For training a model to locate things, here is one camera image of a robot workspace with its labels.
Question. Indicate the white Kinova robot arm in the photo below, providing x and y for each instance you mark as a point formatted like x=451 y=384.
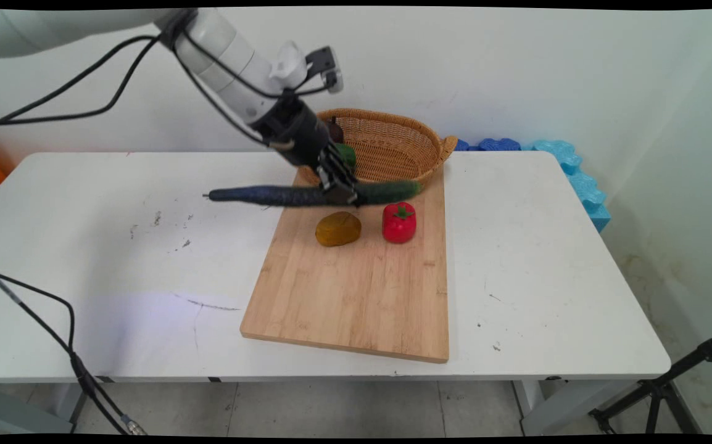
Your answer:
x=226 y=55

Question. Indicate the black tripod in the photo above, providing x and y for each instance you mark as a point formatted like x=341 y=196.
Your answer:
x=664 y=385

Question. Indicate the grey table leg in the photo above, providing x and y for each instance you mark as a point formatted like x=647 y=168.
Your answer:
x=553 y=404
x=23 y=407

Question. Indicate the red toy bell pepper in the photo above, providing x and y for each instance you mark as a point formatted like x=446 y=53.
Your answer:
x=399 y=223

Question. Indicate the light blue foam mat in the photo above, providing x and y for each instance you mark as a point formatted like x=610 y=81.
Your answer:
x=578 y=179

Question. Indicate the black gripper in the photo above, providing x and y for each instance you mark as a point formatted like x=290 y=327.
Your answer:
x=294 y=132

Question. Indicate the woven wicker basket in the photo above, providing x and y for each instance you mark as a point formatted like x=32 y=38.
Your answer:
x=393 y=145

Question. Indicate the green toy pepper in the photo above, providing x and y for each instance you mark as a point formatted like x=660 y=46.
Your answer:
x=347 y=154

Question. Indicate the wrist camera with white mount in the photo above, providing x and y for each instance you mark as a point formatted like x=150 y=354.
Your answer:
x=313 y=65

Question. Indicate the brown yellow toy potato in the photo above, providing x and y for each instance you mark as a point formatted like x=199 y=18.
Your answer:
x=337 y=228

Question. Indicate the bamboo cutting board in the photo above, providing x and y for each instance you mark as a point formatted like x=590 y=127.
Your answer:
x=356 y=290

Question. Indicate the dark green toy cucumber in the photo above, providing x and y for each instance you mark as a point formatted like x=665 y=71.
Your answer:
x=387 y=192

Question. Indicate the dark brown toy vegetable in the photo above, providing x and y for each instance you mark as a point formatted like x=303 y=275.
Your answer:
x=335 y=131

